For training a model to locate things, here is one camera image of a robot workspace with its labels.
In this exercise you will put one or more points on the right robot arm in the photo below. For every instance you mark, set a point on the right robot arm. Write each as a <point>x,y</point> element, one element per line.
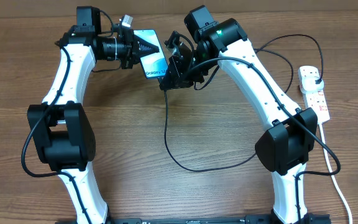
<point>289,131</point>

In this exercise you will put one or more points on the blue Samsung Galaxy smartphone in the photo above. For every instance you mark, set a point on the blue Samsung Galaxy smartphone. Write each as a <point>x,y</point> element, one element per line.
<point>154,65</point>

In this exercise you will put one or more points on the white charger plug adapter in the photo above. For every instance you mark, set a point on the white charger plug adapter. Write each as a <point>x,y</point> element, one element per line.
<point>310,85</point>

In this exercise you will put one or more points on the white power strip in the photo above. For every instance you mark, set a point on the white power strip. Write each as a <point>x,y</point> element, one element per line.
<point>316,100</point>

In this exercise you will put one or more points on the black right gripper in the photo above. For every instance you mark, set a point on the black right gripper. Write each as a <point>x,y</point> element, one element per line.
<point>179,74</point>

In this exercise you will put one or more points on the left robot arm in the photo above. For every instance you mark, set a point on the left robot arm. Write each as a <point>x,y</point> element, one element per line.
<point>61,141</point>

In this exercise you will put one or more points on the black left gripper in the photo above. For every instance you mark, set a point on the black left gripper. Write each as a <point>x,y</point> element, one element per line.
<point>134,45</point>

